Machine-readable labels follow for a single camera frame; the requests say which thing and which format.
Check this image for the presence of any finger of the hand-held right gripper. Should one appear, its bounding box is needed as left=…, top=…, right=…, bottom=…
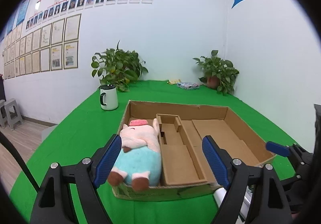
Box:
left=266, top=141, right=314, bottom=180

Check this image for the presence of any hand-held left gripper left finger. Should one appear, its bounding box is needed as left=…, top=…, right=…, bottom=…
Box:
left=29, top=134, right=123, bottom=224

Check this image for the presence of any small plant in brown pot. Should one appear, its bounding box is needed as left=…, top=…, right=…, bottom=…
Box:
left=193, top=50, right=240, bottom=96

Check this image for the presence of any white tube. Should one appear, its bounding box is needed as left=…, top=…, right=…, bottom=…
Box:
left=213, top=185, right=252, bottom=224

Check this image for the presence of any pig plush toy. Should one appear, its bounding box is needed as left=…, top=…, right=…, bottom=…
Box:
left=108, top=118, right=163, bottom=191

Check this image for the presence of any grey plastic stool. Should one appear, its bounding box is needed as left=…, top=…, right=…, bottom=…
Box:
left=4, top=98, right=24, bottom=131
left=0, top=100, right=7, bottom=128

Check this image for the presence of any wall of framed certificates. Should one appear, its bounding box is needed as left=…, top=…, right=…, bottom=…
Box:
left=2, top=13, right=82, bottom=80

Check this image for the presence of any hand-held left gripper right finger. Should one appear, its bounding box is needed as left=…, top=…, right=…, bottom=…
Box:
left=201, top=135, right=294, bottom=224

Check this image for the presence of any large leafy potted plant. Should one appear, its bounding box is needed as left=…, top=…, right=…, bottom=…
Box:
left=91, top=40, right=149, bottom=93

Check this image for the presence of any cardboard box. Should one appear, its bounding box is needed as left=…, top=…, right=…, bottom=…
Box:
left=112, top=100, right=276, bottom=200

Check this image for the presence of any black cable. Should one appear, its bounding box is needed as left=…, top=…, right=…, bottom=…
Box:
left=0, top=130, right=41, bottom=193

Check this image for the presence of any green table cloth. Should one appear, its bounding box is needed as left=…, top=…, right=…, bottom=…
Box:
left=9, top=80, right=316, bottom=224

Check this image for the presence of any white mug with black handle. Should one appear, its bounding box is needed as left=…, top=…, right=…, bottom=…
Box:
left=100, top=84, right=119, bottom=111

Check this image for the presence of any narrow blue wall poster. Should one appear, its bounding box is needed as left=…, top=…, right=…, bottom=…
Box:
left=16, top=0, right=33, bottom=26

